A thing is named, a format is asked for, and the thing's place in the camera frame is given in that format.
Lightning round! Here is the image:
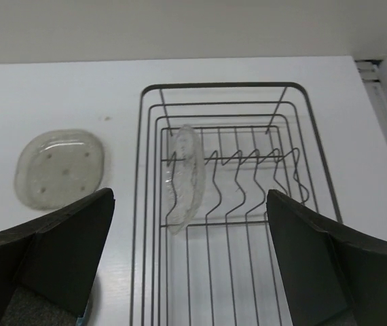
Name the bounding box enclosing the smoky square glass plate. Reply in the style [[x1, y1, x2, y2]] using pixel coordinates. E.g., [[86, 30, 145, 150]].
[[14, 129, 105, 211]]

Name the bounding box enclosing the clear textured glass plate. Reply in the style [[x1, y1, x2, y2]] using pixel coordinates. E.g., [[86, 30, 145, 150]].
[[165, 125, 206, 235]]

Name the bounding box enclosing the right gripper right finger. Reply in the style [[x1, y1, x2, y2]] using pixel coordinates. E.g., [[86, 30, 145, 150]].
[[266, 189, 387, 325]]

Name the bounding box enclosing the blue floral patterned plate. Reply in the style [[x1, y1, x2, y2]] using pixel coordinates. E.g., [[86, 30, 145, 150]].
[[75, 306, 90, 326]]

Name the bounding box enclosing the right side aluminium rail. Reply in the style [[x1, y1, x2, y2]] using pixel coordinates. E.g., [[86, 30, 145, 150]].
[[355, 60, 387, 142]]

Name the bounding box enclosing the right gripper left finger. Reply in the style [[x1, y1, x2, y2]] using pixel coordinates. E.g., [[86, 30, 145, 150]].
[[0, 188, 115, 325]]

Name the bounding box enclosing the grey wire dish rack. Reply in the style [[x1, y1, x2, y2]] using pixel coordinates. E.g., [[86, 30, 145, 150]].
[[129, 81, 341, 325]]

